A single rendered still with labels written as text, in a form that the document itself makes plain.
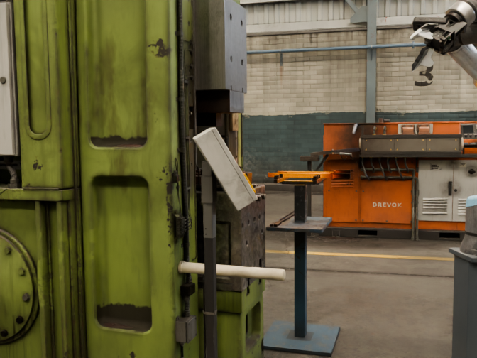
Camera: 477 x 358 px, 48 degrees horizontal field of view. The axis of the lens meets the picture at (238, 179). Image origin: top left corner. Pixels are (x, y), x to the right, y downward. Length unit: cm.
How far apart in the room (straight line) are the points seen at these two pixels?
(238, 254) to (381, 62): 801
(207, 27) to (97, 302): 129
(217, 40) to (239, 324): 127
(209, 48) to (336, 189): 389
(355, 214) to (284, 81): 467
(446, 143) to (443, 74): 436
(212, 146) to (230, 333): 106
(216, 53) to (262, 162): 796
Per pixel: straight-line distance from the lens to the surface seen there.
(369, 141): 588
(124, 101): 234
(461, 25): 199
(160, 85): 220
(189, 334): 233
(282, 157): 1022
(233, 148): 287
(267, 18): 1058
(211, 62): 240
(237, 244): 242
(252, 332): 284
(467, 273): 276
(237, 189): 180
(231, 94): 243
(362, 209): 609
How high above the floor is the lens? 119
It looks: 5 degrees down
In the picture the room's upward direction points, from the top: 1 degrees counter-clockwise
